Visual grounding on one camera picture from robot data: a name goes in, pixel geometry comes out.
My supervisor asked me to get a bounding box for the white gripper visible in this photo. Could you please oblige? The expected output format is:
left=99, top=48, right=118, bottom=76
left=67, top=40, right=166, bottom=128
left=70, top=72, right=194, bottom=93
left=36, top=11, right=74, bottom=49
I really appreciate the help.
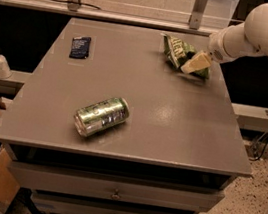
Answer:
left=181, top=23, right=268, bottom=74

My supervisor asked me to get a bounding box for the green jalapeno chip bag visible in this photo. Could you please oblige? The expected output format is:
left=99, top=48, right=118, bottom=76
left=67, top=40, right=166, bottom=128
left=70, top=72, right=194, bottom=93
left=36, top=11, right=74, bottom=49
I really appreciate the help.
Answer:
left=163, top=34, right=210, bottom=79

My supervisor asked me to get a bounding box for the green soda can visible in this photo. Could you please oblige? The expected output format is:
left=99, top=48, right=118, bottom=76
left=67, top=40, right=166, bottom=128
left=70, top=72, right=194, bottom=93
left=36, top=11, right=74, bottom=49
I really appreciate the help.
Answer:
left=74, top=97, right=130, bottom=137

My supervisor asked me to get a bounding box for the dark blue snack packet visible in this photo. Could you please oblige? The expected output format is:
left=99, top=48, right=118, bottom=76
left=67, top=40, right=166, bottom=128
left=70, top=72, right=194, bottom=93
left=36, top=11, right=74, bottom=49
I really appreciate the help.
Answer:
left=69, top=36, right=91, bottom=59

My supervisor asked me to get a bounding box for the grey drawer cabinet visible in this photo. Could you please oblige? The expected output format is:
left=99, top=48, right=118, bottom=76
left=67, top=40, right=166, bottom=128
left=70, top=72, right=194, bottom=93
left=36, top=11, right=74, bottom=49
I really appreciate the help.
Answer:
left=0, top=18, right=251, bottom=214

